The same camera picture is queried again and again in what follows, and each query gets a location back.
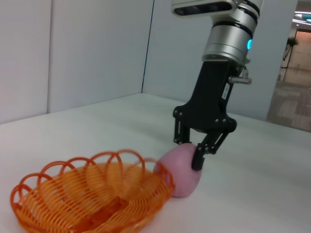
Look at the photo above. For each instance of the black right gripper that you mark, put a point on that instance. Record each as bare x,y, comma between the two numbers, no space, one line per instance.
211,97

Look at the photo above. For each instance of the round ceiling lamp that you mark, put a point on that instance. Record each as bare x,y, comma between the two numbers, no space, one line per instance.
303,17

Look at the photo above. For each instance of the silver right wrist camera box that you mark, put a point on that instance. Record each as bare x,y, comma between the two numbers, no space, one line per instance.
201,7

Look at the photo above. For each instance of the pink peach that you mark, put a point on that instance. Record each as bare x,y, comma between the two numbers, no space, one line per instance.
181,170

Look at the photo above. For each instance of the green potted plant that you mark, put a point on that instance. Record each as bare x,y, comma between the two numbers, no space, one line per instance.
291,42

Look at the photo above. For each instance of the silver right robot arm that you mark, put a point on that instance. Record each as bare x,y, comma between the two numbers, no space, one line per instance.
230,36

